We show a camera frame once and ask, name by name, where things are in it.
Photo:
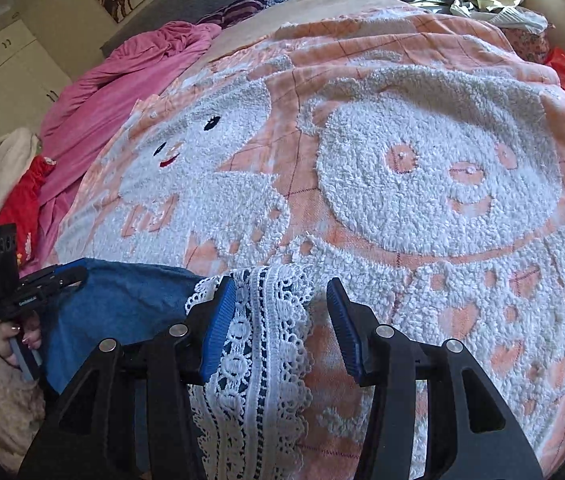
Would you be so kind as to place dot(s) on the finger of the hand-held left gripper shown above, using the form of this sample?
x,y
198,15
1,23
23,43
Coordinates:
x,y
57,277

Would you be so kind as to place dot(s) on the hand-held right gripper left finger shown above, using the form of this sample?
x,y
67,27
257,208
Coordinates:
x,y
218,325

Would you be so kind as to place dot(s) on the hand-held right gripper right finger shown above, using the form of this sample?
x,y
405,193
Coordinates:
x,y
343,330

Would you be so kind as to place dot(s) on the blue denim pants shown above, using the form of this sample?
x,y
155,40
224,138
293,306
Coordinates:
x,y
112,310

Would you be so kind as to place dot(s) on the person's left forearm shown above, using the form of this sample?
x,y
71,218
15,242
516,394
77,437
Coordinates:
x,y
7,405

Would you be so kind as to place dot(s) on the person's left hand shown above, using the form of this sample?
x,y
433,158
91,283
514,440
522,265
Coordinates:
x,y
5,342

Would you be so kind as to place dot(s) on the red cloth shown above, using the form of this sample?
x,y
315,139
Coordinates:
x,y
17,205

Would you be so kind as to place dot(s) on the white fluffy cloth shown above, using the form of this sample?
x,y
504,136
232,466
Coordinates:
x,y
7,150

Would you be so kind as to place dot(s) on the orange and white printed blanket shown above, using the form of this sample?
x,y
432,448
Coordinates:
x,y
412,185

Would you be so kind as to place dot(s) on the cream wardrobe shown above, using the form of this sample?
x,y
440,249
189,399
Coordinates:
x,y
2,70

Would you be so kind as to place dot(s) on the beige bed sheet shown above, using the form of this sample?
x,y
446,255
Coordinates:
x,y
262,22

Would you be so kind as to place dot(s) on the purple striped cloth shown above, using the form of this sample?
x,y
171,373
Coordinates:
x,y
232,10

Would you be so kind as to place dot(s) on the floral cloth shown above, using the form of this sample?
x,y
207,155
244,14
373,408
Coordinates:
x,y
527,45

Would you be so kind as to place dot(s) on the white plastic bag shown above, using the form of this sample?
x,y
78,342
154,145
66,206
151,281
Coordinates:
x,y
502,15

